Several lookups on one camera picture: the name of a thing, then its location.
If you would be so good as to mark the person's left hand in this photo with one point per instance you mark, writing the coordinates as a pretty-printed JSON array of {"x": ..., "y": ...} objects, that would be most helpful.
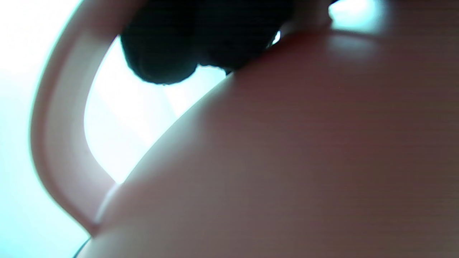
[{"x": 200, "y": 32}]

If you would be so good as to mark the pink salad bowl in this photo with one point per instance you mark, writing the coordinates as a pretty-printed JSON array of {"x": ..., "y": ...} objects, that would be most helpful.
[{"x": 287, "y": 161}]

